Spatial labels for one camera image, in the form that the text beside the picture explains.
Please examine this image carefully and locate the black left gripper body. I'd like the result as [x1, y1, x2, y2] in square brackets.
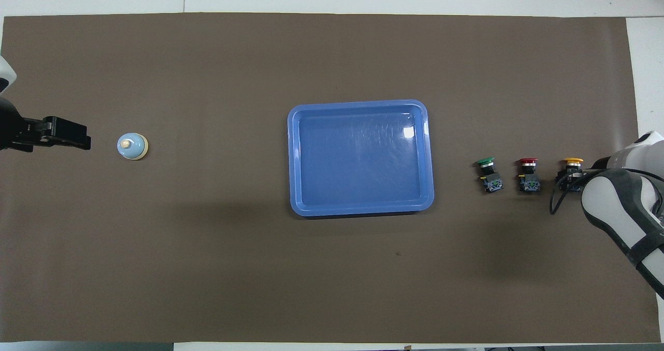
[0, 98, 22, 150]

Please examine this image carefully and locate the yellow push button switch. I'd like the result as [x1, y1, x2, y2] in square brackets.
[558, 157, 587, 192]

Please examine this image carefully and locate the red push button switch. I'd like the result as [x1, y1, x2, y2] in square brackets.
[519, 158, 541, 193]

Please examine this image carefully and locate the green push button switch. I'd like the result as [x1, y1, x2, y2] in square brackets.
[476, 157, 504, 194]

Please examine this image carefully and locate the light blue desk bell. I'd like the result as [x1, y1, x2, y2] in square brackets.
[117, 133, 149, 161]

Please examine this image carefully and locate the blue plastic tray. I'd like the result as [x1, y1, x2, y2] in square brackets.
[287, 100, 435, 218]

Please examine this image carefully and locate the brown table mat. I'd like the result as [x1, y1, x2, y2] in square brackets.
[0, 13, 653, 344]

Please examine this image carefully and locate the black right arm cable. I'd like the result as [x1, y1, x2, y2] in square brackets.
[550, 169, 607, 216]

